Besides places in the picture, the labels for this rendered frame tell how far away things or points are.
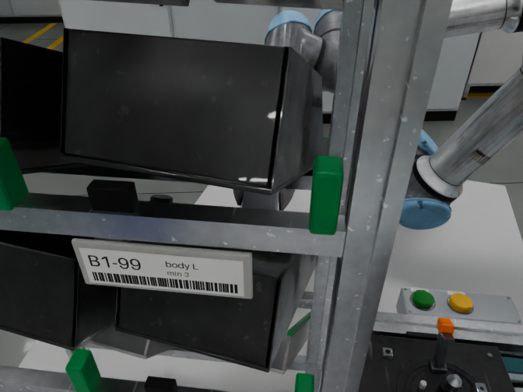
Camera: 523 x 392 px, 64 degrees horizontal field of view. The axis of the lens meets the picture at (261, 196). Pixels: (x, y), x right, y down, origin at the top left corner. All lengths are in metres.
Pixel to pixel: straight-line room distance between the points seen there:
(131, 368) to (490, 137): 0.80
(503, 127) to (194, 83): 0.70
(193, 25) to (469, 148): 2.77
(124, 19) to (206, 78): 3.27
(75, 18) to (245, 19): 1.24
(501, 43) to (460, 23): 3.74
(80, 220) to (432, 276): 0.96
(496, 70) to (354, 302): 4.51
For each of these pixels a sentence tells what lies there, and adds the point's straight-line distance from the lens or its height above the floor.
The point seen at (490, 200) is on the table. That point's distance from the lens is 1.43.
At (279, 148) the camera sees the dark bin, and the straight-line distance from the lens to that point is 0.21.
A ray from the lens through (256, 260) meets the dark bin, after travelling 0.54.
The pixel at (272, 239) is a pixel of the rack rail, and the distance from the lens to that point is 0.19.
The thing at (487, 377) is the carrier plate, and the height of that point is 0.97.
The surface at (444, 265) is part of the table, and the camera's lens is 1.13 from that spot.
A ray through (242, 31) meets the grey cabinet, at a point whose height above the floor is 0.80.
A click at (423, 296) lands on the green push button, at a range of 0.88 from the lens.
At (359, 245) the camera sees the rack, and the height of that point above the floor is 1.47.
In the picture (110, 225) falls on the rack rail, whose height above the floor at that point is 1.46.
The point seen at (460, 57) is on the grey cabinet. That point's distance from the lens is 3.89.
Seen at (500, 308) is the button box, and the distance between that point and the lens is 0.94.
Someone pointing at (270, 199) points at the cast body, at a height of 1.29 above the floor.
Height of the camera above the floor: 1.59
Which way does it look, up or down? 35 degrees down
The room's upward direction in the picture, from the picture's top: straight up
